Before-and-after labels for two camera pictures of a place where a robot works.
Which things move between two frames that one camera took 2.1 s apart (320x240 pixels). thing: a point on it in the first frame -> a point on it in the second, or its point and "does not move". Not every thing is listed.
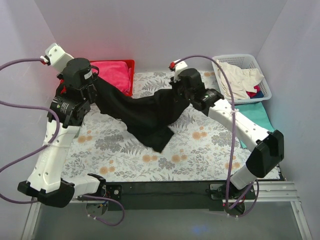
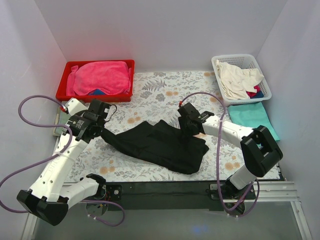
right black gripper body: (182, 88) -> (187, 126)
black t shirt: (149, 119) -> (160, 145)
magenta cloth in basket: (253, 94) does not move
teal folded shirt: (256, 112) does not move
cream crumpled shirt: (242, 80) does not move
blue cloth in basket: (259, 95) does not move
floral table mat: (204, 146) does not move
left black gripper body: (90, 90) -> (94, 129)
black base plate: (131, 196) does not move
